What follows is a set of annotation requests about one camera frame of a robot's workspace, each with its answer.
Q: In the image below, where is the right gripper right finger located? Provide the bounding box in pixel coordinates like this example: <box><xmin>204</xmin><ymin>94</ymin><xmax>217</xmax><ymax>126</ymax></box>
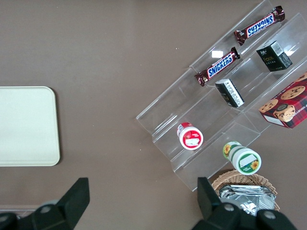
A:
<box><xmin>191</xmin><ymin>177</ymin><xmax>296</xmax><ymax>230</ymax></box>

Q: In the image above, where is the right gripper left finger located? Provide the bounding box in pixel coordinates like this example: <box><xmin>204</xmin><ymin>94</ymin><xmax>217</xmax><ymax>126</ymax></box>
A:
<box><xmin>0</xmin><ymin>177</ymin><xmax>90</xmax><ymax>230</ymax></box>

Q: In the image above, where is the light wicker basket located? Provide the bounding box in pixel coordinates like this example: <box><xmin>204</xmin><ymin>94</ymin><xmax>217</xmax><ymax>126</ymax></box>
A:
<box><xmin>211</xmin><ymin>169</ymin><xmax>281</xmax><ymax>213</ymax></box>

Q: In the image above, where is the cream plastic tray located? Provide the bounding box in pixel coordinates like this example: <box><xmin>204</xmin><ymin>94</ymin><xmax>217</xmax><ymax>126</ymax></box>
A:
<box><xmin>0</xmin><ymin>86</ymin><xmax>60</xmax><ymax>167</ymax></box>

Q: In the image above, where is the aluminium foil container stack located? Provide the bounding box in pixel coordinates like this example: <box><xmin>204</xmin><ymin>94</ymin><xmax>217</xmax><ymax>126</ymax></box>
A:
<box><xmin>218</xmin><ymin>184</ymin><xmax>277</xmax><ymax>217</ymax></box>

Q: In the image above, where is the green lidded yogurt cup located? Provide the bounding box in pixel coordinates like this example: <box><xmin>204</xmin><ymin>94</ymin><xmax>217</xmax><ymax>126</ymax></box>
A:
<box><xmin>222</xmin><ymin>141</ymin><xmax>262</xmax><ymax>176</ymax></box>

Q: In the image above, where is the red lidded yogurt cup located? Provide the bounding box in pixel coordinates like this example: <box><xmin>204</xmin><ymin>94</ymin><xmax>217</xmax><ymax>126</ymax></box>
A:
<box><xmin>177</xmin><ymin>122</ymin><xmax>204</xmax><ymax>151</ymax></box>

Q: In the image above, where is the clear acrylic stepped shelf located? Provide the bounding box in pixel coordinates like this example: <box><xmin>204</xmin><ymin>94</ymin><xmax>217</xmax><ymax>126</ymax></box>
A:
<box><xmin>135</xmin><ymin>0</ymin><xmax>307</xmax><ymax>192</ymax></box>

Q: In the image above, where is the small black carton box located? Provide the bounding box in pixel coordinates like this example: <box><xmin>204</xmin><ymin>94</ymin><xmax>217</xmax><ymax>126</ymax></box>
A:
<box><xmin>256</xmin><ymin>40</ymin><xmax>294</xmax><ymax>72</ymax></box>
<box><xmin>214</xmin><ymin>78</ymin><xmax>246</xmax><ymax>108</ymax></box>

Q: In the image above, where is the red plaid cookie box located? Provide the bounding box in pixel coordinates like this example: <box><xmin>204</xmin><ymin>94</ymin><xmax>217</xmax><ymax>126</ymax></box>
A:
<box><xmin>258</xmin><ymin>71</ymin><xmax>307</xmax><ymax>129</ymax></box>

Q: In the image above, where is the Snickers chocolate bar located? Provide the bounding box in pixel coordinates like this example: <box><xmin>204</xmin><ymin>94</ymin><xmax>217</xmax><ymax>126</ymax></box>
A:
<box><xmin>194</xmin><ymin>46</ymin><xmax>241</xmax><ymax>87</ymax></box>
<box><xmin>234</xmin><ymin>6</ymin><xmax>286</xmax><ymax>46</ymax></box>

